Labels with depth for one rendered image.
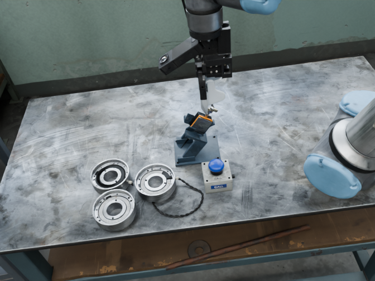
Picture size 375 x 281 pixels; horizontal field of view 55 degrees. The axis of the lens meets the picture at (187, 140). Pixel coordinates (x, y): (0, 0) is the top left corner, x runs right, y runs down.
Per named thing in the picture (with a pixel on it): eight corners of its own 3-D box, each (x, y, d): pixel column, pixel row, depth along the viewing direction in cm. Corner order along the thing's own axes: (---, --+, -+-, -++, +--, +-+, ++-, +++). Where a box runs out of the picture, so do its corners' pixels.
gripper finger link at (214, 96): (227, 116, 86) (224, 79, 82) (202, 119, 86) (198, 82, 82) (225, 111, 89) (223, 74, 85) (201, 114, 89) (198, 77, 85)
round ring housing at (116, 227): (144, 221, 90) (141, 212, 87) (104, 241, 87) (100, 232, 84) (128, 192, 96) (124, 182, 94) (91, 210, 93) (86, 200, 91)
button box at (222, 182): (205, 194, 94) (204, 182, 90) (202, 173, 99) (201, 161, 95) (236, 190, 94) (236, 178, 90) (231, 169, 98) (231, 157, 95)
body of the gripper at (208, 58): (232, 80, 82) (231, 32, 74) (194, 85, 83) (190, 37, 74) (227, 62, 88) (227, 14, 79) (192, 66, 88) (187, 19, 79)
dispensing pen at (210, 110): (174, 142, 103) (205, 101, 93) (187, 146, 105) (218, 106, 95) (174, 148, 102) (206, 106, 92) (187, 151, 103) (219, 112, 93)
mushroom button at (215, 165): (210, 182, 93) (208, 170, 89) (208, 170, 96) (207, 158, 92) (225, 180, 93) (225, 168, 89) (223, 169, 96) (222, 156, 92)
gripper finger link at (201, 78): (207, 101, 83) (203, 63, 79) (200, 102, 83) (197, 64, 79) (206, 94, 87) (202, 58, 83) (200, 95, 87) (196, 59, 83)
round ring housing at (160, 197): (141, 209, 92) (138, 200, 89) (134, 179, 99) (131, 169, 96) (181, 198, 93) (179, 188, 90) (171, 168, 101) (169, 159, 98)
